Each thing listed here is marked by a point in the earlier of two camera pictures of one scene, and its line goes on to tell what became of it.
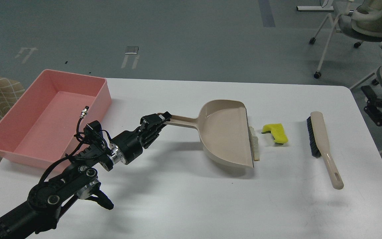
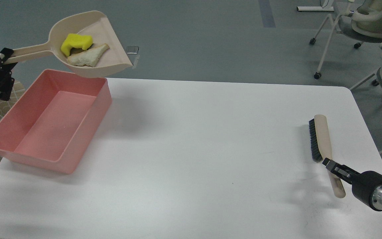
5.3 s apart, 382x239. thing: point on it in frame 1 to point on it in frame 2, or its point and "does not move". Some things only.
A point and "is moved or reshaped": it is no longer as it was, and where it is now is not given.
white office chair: x=362 y=21 does not move
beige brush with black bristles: x=320 y=148 is moved or reshaped
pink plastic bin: x=45 y=126 does not move
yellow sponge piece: x=277 y=131 to x=72 y=40
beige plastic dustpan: x=223 y=127 to x=94 y=23
